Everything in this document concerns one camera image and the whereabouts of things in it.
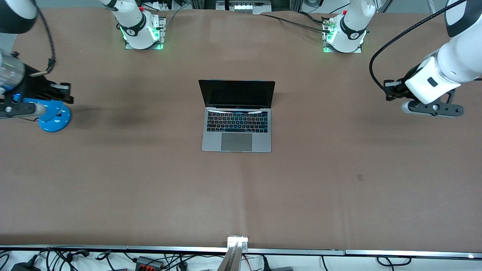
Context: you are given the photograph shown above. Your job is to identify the silver grey laptop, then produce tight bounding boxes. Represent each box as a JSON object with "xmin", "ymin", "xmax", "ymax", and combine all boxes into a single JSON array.
[{"xmin": 198, "ymin": 79, "xmax": 276, "ymax": 153}]

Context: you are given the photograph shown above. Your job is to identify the blue round plastic piece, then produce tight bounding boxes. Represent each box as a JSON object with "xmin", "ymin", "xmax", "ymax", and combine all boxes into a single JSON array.
[{"xmin": 23, "ymin": 99, "xmax": 72, "ymax": 133}]

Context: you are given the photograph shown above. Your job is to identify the brown table cover mat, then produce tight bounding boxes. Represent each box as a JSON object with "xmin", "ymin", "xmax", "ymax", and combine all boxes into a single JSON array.
[{"xmin": 0, "ymin": 8, "xmax": 482, "ymax": 251}]

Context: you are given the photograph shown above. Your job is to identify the black box with orange clips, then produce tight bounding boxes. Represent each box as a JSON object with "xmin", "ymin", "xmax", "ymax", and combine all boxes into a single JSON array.
[{"xmin": 135, "ymin": 256, "xmax": 165, "ymax": 270}]

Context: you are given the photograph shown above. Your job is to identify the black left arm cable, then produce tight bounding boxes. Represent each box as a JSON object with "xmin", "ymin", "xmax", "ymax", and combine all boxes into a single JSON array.
[{"xmin": 369, "ymin": 0, "xmax": 467, "ymax": 91}]

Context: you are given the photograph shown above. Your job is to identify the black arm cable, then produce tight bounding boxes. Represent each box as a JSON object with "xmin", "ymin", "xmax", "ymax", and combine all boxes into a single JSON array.
[
  {"xmin": 32, "ymin": 0, "xmax": 57, "ymax": 76},
  {"xmin": 369, "ymin": 0, "xmax": 467, "ymax": 91}
]

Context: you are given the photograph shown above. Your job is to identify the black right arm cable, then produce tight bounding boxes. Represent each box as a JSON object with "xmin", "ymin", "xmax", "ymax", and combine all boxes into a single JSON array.
[{"xmin": 32, "ymin": 0, "xmax": 57, "ymax": 76}]

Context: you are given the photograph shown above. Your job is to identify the thin black table cable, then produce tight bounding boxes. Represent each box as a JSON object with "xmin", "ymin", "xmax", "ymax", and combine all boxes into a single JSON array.
[{"xmin": 297, "ymin": 11, "xmax": 325, "ymax": 24}]

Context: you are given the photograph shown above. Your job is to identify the thick black table cable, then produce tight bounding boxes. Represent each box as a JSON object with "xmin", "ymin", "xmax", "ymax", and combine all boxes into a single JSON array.
[{"xmin": 262, "ymin": 14, "xmax": 332, "ymax": 33}]

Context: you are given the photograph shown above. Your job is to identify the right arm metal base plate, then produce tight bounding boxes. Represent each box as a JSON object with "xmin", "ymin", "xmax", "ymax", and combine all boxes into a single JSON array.
[{"xmin": 124, "ymin": 17, "xmax": 167, "ymax": 50}]

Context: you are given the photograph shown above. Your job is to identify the aluminium table edge rail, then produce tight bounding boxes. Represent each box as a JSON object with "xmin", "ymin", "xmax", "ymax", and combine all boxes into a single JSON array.
[{"xmin": 0, "ymin": 245, "xmax": 482, "ymax": 260}]

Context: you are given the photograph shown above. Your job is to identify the tangled black floor cables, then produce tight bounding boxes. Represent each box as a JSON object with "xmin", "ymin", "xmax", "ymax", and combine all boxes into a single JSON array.
[{"xmin": 36, "ymin": 248, "xmax": 113, "ymax": 271}]

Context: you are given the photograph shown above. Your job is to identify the black looped floor cable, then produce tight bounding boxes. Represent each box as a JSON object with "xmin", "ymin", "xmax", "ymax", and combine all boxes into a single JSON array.
[{"xmin": 377, "ymin": 255, "xmax": 412, "ymax": 267}]

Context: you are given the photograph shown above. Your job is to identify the aluminium profile post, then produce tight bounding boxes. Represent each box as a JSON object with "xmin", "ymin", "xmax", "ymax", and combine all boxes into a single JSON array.
[{"xmin": 217, "ymin": 236, "xmax": 249, "ymax": 271}]

